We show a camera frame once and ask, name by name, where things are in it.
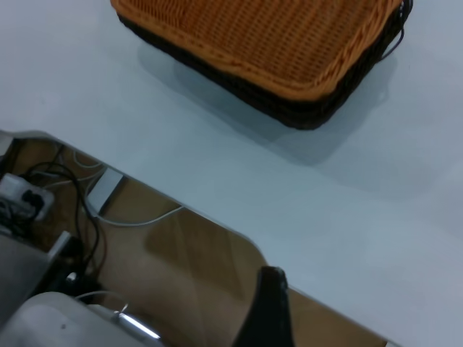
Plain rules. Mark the white power strip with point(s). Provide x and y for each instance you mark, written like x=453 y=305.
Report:
x=21 y=191

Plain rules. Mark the gray metal box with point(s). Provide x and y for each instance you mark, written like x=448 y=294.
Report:
x=18 y=267

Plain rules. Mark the orange woven wicker basket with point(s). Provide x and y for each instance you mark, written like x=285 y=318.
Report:
x=271 y=36

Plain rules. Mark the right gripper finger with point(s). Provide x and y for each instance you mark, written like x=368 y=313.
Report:
x=269 y=318

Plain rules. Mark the white power adapter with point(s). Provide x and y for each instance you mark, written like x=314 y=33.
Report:
x=105 y=189

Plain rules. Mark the black woven wicker basket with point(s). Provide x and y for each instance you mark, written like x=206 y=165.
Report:
x=307 y=116

